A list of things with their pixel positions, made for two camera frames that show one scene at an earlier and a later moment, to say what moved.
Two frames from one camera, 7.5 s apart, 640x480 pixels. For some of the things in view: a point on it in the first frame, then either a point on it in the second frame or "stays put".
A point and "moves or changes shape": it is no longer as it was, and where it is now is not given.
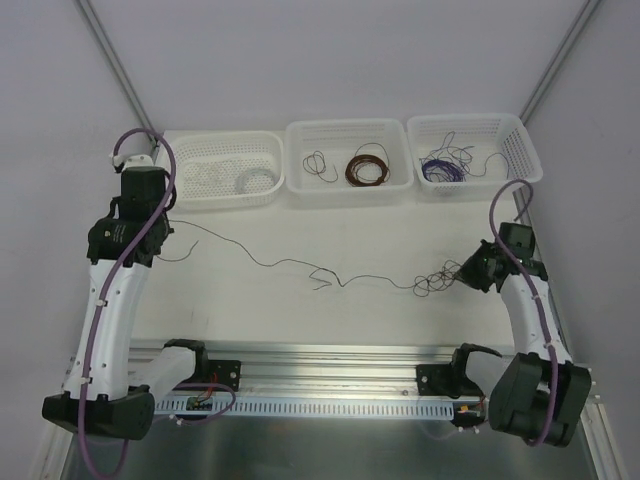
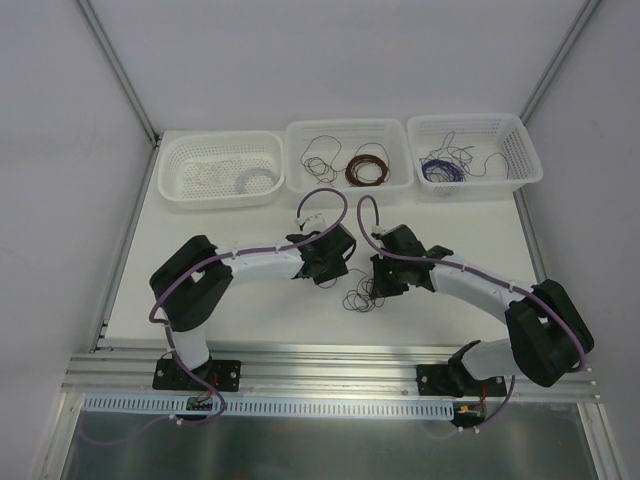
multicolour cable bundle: (446, 275) moves or changes shape
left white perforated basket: (217, 169) stays put
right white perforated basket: (466, 157) stays put
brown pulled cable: (256, 261) → (339, 150)
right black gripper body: (480, 270) → (386, 282)
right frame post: (558, 59) stays put
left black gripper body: (163, 235) → (329, 270)
